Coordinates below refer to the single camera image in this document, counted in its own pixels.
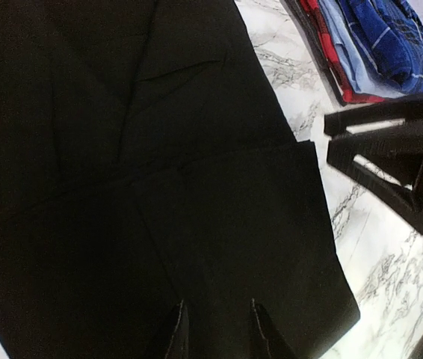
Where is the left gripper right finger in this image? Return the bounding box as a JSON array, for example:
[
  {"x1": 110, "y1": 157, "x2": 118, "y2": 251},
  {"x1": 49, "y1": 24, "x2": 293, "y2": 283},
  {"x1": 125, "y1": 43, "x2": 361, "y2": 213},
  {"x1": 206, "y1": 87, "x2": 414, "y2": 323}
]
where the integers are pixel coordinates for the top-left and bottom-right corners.
[{"x1": 250, "y1": 299, "x2": 297, "y2": 359}]

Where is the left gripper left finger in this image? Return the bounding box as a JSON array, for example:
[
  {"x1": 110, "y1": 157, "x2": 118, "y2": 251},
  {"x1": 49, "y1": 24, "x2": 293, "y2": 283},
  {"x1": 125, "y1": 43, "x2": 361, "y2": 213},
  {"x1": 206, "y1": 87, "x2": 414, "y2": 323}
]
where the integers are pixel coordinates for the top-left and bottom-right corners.
[{"x1": 147, "y1": 301, "x2": 189, "y2": 359}]

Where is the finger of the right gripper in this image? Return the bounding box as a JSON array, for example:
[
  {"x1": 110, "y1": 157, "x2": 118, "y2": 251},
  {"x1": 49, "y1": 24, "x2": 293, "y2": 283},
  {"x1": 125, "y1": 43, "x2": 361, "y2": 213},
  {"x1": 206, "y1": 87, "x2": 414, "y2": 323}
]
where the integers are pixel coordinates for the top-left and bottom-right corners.
[
  {"x1": 327, "y1": 129, "x2": 423, "y2": 235},
  {"x1": 324, "y1": 94, "x2": 423, "y2": 137}
]

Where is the light blue shirt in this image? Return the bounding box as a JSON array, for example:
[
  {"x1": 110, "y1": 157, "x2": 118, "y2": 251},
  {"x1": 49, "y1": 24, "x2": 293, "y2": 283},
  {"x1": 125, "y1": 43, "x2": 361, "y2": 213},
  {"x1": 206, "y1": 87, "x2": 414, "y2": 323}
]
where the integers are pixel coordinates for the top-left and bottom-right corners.
[{"x1": 318, "y1": 1, "x2": 401, "y2": 98}]

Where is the blue plaid shirt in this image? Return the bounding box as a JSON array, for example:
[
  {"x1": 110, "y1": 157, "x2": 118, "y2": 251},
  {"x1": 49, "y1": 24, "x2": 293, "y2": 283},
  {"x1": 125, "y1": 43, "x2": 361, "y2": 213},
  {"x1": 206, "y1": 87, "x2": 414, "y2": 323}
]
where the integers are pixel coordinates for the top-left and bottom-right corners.
[{"x1": 339, "y1": 0, "x2": 423, "y2": 95}]

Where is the red plaid shirt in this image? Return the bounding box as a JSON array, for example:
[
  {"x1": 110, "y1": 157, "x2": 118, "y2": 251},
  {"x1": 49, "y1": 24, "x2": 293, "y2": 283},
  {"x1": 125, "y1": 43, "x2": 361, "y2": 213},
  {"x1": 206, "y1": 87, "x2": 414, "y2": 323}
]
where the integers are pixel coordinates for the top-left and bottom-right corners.
[{"x1": 285, "y1": 1, "x2": 384, "y2": 106}]

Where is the black long sleeve shirt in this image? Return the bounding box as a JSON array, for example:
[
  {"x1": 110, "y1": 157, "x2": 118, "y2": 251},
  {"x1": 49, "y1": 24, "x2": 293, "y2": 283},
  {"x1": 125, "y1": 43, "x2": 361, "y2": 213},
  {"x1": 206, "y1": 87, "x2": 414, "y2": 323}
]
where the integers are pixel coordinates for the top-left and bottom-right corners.
[{"x1": 0, "y1": 1, "x2": 359, "y2": 358}]

